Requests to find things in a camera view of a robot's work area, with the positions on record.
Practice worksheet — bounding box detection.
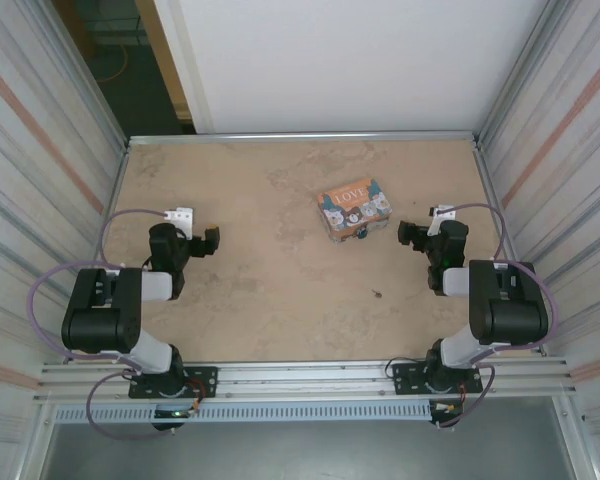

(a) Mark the orange LOVE bear tin box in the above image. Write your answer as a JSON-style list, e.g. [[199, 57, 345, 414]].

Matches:
[[317, 177, 395, 245]]

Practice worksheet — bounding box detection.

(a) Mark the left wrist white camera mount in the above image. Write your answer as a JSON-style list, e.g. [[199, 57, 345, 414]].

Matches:
[[163, 206, 195, 239]]

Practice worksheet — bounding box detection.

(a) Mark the aluminium table edge bar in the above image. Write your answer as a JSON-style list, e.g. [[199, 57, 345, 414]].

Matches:
[[126, 130, 482, 147]]

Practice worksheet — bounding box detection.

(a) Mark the green-lit circuit board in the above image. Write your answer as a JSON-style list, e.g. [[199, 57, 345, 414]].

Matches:
[[152, 407, 201, 421]]

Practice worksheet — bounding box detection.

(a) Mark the aluminium mounting rail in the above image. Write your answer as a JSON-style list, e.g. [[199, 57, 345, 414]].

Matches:
[[38, 356, 579, 402]]

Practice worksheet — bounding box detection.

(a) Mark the white slotted cable duct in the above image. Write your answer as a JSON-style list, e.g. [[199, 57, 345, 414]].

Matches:
[[53, 401, 435, 424]]

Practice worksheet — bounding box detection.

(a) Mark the wooden door frame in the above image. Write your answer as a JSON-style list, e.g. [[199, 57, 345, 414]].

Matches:
[[133, 0, 197, 122]]

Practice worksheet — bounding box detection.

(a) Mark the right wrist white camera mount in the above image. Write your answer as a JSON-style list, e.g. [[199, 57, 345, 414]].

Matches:
[[427, 203, 459, 237]]

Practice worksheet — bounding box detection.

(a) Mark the orange floor cable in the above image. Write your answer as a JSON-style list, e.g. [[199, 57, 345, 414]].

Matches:
[[97, 43, 131, 84]]

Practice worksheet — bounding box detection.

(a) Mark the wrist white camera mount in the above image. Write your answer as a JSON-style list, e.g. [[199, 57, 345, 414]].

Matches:
[[163, 206, 195, 239], [427, 203, 459, 237]]

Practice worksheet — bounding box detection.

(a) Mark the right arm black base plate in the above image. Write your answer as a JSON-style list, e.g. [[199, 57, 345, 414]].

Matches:
[[390, 360, 484, 397]]

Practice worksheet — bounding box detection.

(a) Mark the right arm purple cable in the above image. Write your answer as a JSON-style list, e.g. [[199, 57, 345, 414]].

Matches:
[[435, 202, 562, 431]]

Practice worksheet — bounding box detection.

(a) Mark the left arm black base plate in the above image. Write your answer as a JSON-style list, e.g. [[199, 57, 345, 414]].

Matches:
[[128, 365, 219, 401]]

